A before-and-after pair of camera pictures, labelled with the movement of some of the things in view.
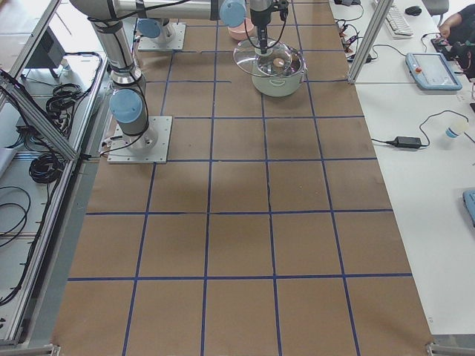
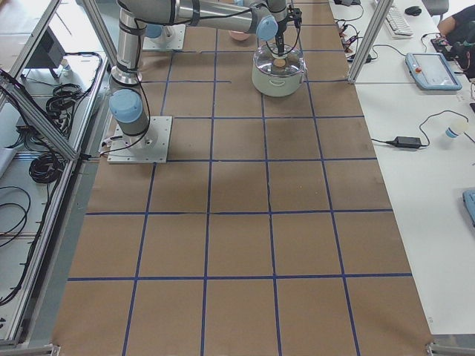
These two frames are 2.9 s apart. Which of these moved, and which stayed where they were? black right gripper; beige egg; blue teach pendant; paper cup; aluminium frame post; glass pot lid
Moved: glass pot lid; black right gripper
Stayed: beige egg; blue teach pendant; paper cup; aluminium frame post
